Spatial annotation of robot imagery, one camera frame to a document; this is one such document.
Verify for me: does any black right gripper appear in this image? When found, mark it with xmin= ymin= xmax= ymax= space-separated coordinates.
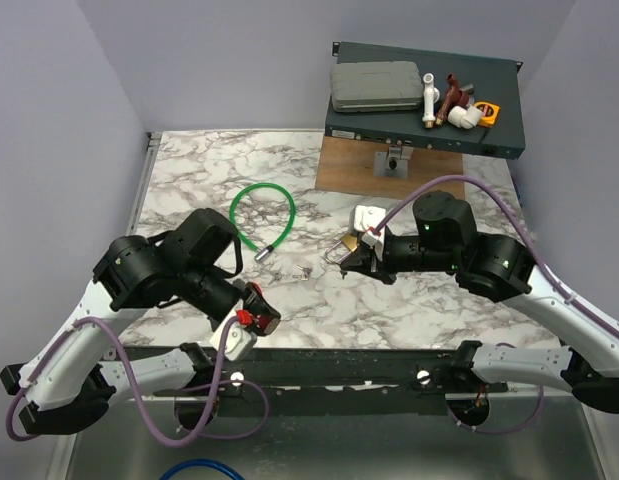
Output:
xmin=339 ymin=229 xmax=457 ymax=286

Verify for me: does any brass padlock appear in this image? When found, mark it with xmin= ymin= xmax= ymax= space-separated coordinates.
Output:
xmin=323 ymin=233 xmax=359 ymax=265

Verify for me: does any green cable lock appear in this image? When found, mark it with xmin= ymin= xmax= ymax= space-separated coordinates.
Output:
xmin=228 ymin=182 xmax=297 ymax=265

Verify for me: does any red plastic seal tag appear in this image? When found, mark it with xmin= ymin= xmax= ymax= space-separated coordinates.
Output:
xmin=237 ymin=282 xmax=262 ymax=327

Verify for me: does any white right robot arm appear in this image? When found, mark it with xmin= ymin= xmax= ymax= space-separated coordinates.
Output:
xmin=340 ymin=191 xmax=619 ymax=414

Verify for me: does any white elbow pipe fitting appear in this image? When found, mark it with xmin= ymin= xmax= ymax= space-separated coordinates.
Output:
xmin=447 ymin=105 xmax=483 ymax=130

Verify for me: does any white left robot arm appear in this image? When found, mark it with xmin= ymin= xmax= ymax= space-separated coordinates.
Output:
xmin=0 ymin=208 xmax=281 ymax=441

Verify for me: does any small key pair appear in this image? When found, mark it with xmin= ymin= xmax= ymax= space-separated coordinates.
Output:
xmin=292 ymin=265 xmax=313 ymax=281

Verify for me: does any wooden board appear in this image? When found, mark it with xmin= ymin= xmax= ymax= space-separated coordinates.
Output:
xmin=315 ymin=136 xmax=464 ymax=199

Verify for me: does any grey plastic case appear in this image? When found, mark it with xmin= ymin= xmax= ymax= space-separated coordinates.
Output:
xmin=330 ymin=61 xmax=424 ymax=113

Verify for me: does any white pipe fitting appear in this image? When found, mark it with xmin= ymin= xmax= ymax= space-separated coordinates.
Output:
xmin=422 ymin=73 xmax=440 ymax=129

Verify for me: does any brown pipe fitting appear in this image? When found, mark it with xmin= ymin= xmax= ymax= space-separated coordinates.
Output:
xmin=434 ymin=73 xmax=465 ymax=126

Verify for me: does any yellow tape measure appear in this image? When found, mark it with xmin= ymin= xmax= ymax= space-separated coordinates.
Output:
xmin=474 ymin=101 xmax=501 ymax=128

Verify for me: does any dark grey pipe fitting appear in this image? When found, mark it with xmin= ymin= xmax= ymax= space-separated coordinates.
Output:
xmin=457 ymin=83 xmax=475 ymax=108

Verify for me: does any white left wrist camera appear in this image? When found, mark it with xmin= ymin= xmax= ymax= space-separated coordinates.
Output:
xmin=209 ymin=310 xmax=257 ymax=361

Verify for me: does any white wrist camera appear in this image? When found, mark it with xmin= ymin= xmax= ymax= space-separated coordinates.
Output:
xmin=348 ymin=205 xmax=388 ymax=256
xmin=209 ymin=310 xmax=257 ymax=361

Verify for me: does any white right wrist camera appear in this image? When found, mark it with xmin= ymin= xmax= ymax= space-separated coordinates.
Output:
xmin=348 ymin=205 xmax=388 ymax=256

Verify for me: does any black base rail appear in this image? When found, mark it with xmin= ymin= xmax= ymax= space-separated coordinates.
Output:
xmin=216 ymin=348 xmax=507 ymax=417

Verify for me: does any grey metal bracket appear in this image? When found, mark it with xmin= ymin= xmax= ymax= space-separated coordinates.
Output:
xmin=374 ymin=146 xmax=413 ymax=179

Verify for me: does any blue cable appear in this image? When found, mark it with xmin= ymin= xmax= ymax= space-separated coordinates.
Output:
xmin=159 ymin=458 xmax=246 ymax=480

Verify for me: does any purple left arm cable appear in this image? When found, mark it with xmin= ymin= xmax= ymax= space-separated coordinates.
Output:
xmin=6 ymin=315 xmax=271 ymax=447

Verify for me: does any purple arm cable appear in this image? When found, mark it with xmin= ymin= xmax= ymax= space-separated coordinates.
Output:
xmin=373 ymin=174 xmax=619 ymax=436
xmin=6 ymin=315 xmax=271 ymax=447

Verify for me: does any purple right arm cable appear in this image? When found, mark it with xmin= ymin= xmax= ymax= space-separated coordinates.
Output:
xmin=373 ymin=174 xmax=619 ymax=436

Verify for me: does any aluminium side rail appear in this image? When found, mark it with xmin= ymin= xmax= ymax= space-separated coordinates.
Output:
xmin=125 ymin=131 xmax=163 ymax=235

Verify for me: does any dark teal network switch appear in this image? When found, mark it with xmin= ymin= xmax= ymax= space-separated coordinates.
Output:
xmin=323 ymin=41 xmax=528 ymax=160

